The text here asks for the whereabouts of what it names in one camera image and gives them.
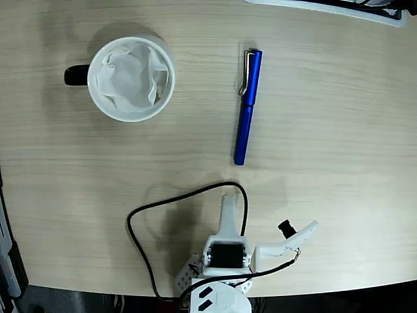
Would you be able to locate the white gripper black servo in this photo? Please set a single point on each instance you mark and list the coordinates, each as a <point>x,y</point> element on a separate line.
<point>227,254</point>

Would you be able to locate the blue pen with metal clip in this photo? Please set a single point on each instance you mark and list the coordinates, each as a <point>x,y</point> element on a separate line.
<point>247,124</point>

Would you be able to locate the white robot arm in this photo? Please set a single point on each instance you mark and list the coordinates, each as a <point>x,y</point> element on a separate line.
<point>221,296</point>

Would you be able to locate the white crumpled tissue paper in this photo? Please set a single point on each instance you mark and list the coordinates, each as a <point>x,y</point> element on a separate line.
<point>130,78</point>

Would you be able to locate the grey black equipment case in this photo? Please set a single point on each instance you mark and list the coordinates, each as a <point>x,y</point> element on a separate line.
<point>6,254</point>

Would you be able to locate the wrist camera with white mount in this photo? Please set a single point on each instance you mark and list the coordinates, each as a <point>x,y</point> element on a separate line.
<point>293,239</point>

